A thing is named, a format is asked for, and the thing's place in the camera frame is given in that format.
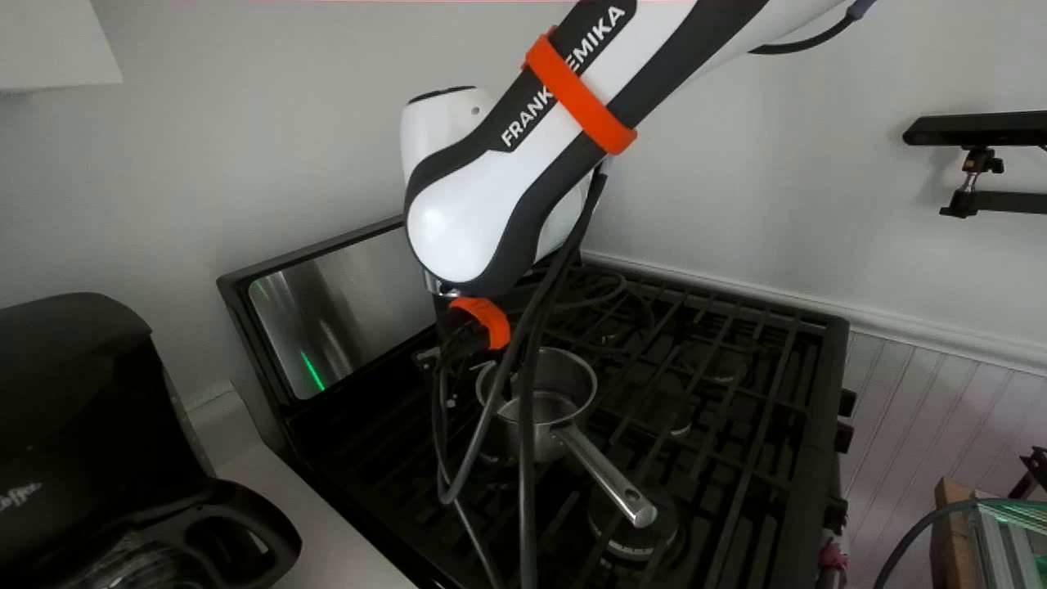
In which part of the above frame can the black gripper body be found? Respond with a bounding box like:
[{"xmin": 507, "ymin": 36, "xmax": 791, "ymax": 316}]
[{"xmin": 431, "ymin": 316, "xmax": 510, "ymax": 383}]

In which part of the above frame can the small steel pot with handle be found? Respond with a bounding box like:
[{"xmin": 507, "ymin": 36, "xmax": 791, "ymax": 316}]
[{"xmin": 469, "ymin": 342, "xmax": 664, "ymax": 532}]

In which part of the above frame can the round stove burner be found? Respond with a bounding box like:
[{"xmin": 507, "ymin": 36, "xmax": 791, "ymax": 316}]
[{"xmin": 586, "ymin": 493, "xmax": 681, "ymax": 569}]

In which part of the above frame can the black cast iron stove grate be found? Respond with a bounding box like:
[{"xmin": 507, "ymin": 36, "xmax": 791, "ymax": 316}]
[{"xmin": 323, "ymin": 259, "xmax": 834, "ymax": 589}]

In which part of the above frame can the black coffee maker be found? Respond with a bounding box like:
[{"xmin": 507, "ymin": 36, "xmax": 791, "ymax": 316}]
[{"xmin": 0, "ymin": 292, "xmax": 306, "ymax": 589}]

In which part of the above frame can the wooden box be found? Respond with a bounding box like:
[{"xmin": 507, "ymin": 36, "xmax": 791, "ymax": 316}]
[{"xmin": 931, "ymin": 475, "xmax": 988, "ymax": 589}]

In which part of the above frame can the green translucent panel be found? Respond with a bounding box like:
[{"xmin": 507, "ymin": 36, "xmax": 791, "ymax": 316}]
[{"xmin": 973, "ymin": 493, "xmax": 1047, "ymax": 589}]

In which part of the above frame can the small orange strap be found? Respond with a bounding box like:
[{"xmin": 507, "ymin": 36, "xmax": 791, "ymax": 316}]
[{"xmin": 446, "ymin": 292, "xmax": 517, "ymax": 354}]

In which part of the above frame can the thin black cable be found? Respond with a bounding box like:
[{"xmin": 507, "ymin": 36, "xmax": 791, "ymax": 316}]
[{"xmin": 430, "ymin": 217, "xmax": 593, "ymax": 511}]

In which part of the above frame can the thick black cable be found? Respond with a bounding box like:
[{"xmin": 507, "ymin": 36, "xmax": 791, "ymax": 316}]
[{"xmin": 507, "ymin": 161, "xmax": 616, "ymax": 589}]

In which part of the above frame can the wide orange strap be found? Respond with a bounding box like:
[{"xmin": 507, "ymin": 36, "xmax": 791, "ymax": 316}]
[{"xmin": 521, "ymin": 29, "xmax": 641, "ymax": 161}]

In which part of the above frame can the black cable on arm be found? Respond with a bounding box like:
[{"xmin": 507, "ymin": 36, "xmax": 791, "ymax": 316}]
[{"xmin": 750, "ymin": 0, "xmax": 882, "ymax": 59}]

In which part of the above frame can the grey green cable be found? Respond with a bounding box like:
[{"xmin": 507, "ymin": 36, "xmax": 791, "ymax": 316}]
[{"xmin": 870, "ymin": 497, "xmax": 985, "ymax": 589}]

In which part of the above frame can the white wall cabinet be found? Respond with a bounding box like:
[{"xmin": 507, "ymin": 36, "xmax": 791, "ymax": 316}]
[{"xmin": 0, "ymin": 0, "xmax": 129, "ymax": 95}]

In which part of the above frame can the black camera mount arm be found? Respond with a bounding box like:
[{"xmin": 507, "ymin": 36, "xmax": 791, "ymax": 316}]
[{"xmin": 901, "ymin": 107, "xmax": 1047, "ymax": 222}]

